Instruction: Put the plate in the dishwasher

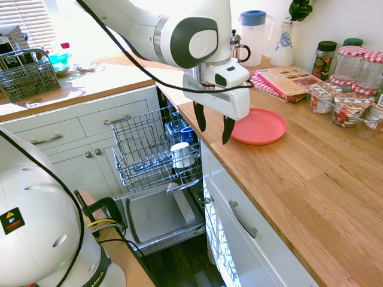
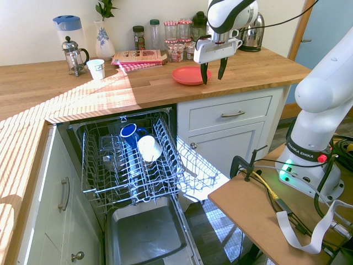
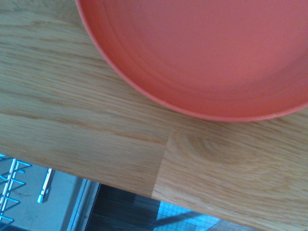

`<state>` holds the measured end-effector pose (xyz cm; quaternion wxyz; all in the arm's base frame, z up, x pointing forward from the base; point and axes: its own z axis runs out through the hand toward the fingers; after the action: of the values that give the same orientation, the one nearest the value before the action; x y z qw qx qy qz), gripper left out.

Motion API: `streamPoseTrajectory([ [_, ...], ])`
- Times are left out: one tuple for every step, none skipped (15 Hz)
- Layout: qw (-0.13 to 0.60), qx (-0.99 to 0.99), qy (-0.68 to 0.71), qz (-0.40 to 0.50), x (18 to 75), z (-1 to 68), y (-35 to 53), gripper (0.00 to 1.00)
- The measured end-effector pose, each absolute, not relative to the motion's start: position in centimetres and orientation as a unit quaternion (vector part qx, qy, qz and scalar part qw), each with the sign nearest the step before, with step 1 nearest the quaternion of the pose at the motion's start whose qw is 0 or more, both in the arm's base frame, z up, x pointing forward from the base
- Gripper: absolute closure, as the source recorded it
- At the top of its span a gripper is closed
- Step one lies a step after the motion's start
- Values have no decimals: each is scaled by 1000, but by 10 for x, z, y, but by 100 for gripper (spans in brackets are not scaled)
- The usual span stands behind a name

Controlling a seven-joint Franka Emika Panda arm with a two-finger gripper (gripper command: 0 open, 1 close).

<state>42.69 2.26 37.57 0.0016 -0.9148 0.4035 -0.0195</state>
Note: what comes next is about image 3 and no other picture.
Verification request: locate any coral plastic plate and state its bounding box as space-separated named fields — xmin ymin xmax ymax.
xmin=75 ymin=0 xmax=308 ymax=123

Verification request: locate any stainless dishwasher door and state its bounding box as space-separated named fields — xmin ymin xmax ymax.
xmin=0 ymin=155 xmax=102 ymax=231

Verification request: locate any chrome rack rail rod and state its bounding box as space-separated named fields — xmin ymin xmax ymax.
xmin=37 ymin=167 xmax=56 ymax=204

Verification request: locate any metal wire dishwasher rack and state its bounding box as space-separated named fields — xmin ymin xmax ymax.
xmin=0 ymin=154 xmax=33 ymax=228

